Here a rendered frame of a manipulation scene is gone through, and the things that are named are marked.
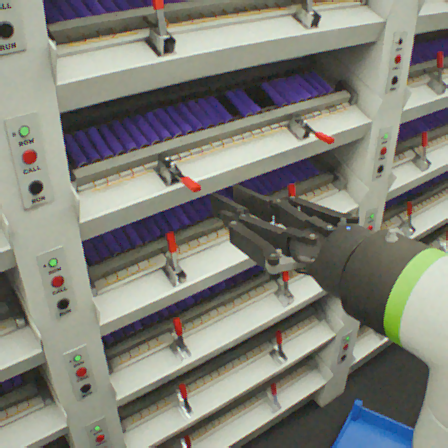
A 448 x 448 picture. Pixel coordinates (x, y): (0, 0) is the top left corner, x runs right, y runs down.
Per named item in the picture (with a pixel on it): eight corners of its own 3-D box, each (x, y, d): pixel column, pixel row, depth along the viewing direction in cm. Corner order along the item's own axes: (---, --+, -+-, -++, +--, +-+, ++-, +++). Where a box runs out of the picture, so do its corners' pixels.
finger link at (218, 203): (250, 231, 62) (245, 233, 62) (216, 213, 67) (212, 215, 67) (248, 208, 61) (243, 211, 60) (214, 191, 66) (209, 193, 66)
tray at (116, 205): (364, 137, 103) (383, 101, 96) (78, 242, 73) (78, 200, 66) (302, 77, 112) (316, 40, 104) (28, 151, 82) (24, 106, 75)
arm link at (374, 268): (451, 225, 45) (388, 264, 41) (437, 327, 51) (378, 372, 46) (398, 204, 50) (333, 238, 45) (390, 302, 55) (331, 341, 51)
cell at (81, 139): (84, 137, 80) (102, 165, 77) (73, 140, 79) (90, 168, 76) (84, 129, 79) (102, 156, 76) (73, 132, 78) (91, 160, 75)
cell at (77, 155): (72, 141, 79) (89, 169, 76) (61, 144, 78) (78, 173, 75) (72, 132, 78) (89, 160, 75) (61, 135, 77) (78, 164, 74)
